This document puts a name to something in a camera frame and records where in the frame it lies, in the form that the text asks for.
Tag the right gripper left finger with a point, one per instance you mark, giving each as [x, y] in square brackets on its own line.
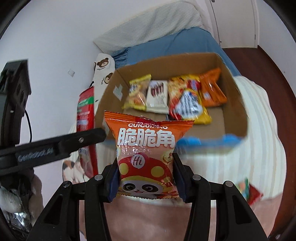
[76, 208]

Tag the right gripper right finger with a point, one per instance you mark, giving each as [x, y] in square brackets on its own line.
[235, 219]

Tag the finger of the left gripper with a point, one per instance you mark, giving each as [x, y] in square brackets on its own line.
[49, 150]

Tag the small red snack packet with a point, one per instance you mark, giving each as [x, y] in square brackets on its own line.
[254, 195]

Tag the colourful candy balls bag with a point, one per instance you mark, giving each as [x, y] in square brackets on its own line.
[244, 188]

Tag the red green snack packet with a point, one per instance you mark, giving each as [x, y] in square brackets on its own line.
[85, 121]

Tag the orange mushroom panda chips bag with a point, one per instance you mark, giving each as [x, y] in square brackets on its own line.
[144, 153]

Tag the yellow peanut snack packet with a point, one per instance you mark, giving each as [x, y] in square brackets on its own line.
[137, 96]

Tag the orange sunflower seed packet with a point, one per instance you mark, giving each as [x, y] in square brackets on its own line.
[211, 94]

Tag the white gloved hand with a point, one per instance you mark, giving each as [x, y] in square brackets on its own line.
[21, 199]

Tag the striped cream blanket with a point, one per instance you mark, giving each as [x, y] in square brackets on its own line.
[259, 157]

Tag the pink plush blanket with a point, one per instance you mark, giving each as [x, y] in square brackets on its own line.
[132, 219]

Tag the bear print pillow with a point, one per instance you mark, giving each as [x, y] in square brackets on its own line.
[103, 70]

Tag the Korean cheese noodle packet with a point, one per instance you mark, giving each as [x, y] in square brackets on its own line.
[185, 103]

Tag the milk carton cardboard box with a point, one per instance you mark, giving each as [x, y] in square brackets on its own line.
[229, 122]

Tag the white chocolate stick packet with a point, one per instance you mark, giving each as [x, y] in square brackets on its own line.
[157, 97]

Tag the grey white pillow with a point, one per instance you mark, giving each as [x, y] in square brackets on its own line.
[154, 23]

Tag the blue bed sheet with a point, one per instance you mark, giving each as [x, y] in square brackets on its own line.
[193, 40]

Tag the white door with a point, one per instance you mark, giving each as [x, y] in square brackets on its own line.
[234, 22]

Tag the white wall switch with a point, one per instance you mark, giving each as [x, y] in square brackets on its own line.
[71, 72]

